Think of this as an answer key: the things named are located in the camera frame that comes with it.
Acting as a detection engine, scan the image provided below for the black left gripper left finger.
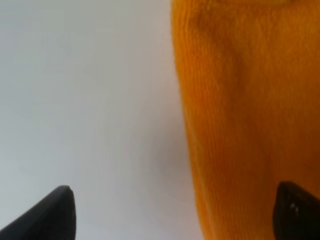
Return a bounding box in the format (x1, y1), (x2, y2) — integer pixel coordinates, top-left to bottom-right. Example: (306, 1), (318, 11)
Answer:
(0, 185), (76, 240)

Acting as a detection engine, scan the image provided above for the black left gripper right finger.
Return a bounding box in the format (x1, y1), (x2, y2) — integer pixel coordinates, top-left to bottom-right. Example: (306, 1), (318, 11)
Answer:
(272, 181), (320, 240)

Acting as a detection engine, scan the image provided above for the orange terry towel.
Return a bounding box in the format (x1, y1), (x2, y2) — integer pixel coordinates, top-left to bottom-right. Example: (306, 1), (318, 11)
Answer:
(171, 0), (320, 240)

